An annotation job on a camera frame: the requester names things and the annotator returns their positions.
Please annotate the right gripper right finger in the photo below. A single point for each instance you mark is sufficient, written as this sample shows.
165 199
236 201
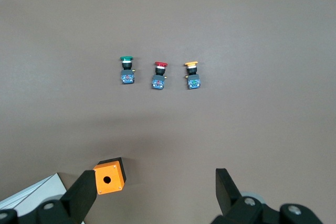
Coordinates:
227 195

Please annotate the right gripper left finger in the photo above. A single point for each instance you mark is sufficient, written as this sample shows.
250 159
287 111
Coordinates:
78 197

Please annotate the green mushroom push button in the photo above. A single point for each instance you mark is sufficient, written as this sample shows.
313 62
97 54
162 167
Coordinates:
127 75

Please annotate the white drawer cabinet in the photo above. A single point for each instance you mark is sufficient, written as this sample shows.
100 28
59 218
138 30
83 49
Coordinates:
31 192

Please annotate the yellow mushroom push button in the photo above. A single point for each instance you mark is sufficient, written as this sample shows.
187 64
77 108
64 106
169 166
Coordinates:
193 79

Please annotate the red mushroom push button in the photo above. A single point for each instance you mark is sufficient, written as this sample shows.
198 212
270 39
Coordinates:
158 79

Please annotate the orange box with hole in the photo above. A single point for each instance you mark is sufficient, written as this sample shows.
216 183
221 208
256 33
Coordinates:
115 176

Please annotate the brown table mat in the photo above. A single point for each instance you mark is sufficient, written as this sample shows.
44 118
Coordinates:
168 129

